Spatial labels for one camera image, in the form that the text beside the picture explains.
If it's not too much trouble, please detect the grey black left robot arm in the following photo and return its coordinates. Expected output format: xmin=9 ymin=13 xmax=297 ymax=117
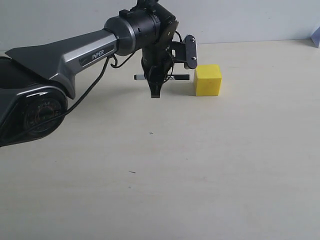
xmin=0 ymin=0 xmax=178 ymax=147

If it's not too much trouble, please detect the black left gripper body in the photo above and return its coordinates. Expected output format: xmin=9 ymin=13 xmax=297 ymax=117
xmin=141 ymin=45 xmax=174 ymax=85

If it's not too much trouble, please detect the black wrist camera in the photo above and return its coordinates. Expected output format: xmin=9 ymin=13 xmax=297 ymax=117
xmin=169 ymin=34 xmax=198 ymax=70

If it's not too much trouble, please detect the blue paper object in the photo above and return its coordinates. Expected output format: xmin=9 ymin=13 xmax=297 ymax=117
xmin=310 ymin=26 xmax=320 ymax=49

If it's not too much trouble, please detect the yellow foam cube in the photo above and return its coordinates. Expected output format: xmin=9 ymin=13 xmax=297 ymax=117
xmin=193 ymin=64 xmax=222 ymax=97

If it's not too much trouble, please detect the black and white marker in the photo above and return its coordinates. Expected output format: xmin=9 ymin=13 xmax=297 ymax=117
xmin=134 ymin=74 xmax=190 ymax=81

